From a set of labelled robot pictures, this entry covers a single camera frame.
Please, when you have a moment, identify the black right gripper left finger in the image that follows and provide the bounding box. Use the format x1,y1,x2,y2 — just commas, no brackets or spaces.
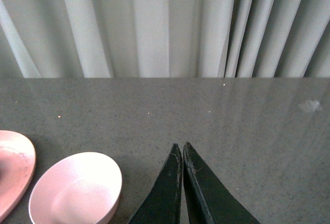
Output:
129,143,183,224

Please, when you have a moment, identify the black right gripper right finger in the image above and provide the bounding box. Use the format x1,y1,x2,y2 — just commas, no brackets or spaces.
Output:
183,142,259,223

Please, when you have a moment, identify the white curtain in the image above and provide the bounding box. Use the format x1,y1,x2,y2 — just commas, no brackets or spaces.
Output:
1,0,329,78

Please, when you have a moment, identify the pink plate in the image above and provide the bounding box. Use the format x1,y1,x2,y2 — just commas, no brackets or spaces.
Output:
1,130,36,221

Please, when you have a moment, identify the white scrap on table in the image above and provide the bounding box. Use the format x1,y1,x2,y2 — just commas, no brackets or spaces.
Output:
299,100,322,113

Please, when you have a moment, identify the pink bowl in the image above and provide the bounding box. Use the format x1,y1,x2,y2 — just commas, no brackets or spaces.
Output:
28,152,123,223

